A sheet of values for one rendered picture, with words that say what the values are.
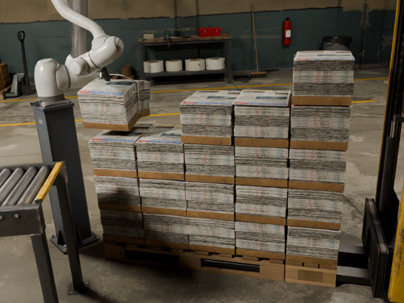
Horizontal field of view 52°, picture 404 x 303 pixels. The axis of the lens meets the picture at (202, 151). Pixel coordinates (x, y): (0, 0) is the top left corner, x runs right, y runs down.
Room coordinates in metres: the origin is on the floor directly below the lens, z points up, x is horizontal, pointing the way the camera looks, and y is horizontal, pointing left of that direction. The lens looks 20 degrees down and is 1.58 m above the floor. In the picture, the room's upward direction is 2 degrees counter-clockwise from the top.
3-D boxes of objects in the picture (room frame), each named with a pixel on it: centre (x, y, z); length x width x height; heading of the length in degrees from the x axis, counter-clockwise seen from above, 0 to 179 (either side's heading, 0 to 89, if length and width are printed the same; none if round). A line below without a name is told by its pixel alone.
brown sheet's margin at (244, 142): (2.27, -0.36, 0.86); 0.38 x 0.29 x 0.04; 166
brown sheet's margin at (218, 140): (2.35, -0.07, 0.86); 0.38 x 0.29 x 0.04; 164
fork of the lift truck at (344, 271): (2.12, -0.44, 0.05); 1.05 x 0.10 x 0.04; 75
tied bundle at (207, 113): (2.35, -0.08, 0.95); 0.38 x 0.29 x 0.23; 164
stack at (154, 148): (2.38, 0.06, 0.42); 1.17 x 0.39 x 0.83; 75
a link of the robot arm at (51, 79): (2.62, 0.93, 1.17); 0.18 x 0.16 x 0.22; 126
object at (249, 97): (2.26, -0.35, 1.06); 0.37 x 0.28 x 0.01; 166
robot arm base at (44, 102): (2.60, 0.95, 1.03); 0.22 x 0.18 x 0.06; 130
